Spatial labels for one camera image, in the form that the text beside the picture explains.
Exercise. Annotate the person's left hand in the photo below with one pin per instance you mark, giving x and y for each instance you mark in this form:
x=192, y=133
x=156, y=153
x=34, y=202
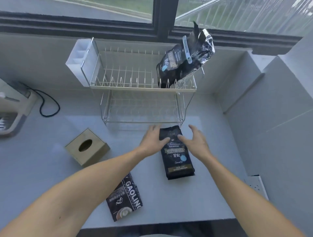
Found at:
x=151, y=144

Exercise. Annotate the person's right hand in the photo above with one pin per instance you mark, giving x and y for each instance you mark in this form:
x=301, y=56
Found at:
x=198, y=146

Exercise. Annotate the person's right thumb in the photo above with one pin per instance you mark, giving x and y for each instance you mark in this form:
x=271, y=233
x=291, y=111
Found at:
x=183, y=139

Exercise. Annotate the person's left thumb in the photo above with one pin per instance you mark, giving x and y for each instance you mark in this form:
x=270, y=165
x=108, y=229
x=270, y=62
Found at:
x=165, y=142

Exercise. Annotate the person's right forearm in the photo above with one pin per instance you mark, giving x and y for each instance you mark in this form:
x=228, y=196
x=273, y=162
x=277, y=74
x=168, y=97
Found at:
x=244, y=197

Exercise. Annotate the person's left forearm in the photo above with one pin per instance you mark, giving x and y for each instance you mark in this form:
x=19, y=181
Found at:
x=80, y=188

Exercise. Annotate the sealed black coffee bag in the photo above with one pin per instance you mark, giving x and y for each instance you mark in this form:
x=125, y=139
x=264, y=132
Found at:
x=177, y=162

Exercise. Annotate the opened black foil coffee bag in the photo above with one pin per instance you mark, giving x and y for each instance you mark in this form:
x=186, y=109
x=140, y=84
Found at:
x=176, y=69

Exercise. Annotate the wooden tissue box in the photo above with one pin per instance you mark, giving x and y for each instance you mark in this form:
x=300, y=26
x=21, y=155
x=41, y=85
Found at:
x=94, y=151

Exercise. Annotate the black coffee packet cup print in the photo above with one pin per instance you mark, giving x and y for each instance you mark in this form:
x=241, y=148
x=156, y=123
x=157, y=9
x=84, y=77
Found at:
x=126, y=202

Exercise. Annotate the two-tier metal dish rack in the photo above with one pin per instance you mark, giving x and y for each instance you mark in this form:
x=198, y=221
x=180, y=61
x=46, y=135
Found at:
x=127, y=80

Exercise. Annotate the white power socket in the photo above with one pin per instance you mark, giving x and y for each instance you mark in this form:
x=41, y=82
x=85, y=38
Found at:
x=256, y=186

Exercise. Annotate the light blue bag clip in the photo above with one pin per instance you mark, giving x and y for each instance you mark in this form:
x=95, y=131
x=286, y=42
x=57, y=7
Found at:
x=187, y=50

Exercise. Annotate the white cutlery holder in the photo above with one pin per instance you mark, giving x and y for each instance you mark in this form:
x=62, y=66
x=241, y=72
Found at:
x=80, y=66

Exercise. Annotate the metal balcony railing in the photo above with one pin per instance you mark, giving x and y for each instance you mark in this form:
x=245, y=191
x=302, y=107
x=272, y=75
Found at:
x=244, y=14

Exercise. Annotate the beige countertop appliance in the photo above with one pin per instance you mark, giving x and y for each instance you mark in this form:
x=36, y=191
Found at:
x=12, y=109

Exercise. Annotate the dark window frame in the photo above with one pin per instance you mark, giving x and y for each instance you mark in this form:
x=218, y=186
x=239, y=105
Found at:
x=162, y=22

